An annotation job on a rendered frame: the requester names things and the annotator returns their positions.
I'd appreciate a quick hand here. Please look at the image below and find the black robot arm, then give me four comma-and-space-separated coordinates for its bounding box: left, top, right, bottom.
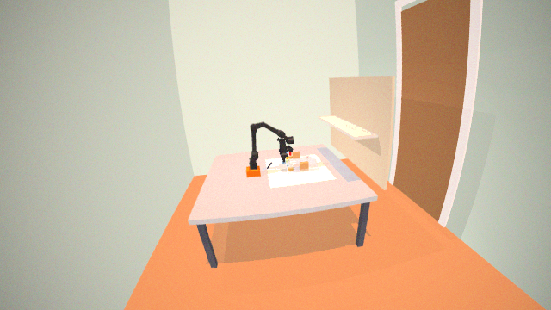
249, 121, 294, 170

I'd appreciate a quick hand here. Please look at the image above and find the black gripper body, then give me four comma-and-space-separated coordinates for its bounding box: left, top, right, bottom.
279, 146, 288, 158

